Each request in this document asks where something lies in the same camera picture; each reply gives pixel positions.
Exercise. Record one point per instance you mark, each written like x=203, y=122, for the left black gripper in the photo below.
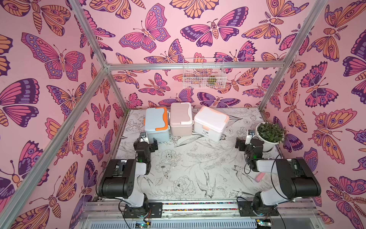
x=153, y=146

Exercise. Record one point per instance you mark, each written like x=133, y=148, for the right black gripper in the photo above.
x=240, y=144

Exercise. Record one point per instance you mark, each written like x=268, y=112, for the white pink medicine chest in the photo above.
x=210, y=123

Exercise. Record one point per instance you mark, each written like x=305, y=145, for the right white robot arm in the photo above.
x=296, y=180

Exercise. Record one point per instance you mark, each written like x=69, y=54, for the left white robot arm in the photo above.
x=121, y=175

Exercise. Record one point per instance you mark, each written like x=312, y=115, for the blue orange first aid box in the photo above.
x=156, y=124

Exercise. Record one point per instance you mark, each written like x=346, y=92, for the beige pink first aid box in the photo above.
x=181, y=119

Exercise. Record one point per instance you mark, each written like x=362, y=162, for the potted green plant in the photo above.
x=271, y=134

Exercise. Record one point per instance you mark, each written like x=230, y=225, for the green toy in basket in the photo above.
x=211, y=81

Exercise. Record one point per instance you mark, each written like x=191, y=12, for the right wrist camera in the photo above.
x=250, y=135

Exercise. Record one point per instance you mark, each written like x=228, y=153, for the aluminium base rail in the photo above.
x=232, y=213

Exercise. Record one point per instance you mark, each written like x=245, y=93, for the white wire wall basket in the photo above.
x=195, y=74

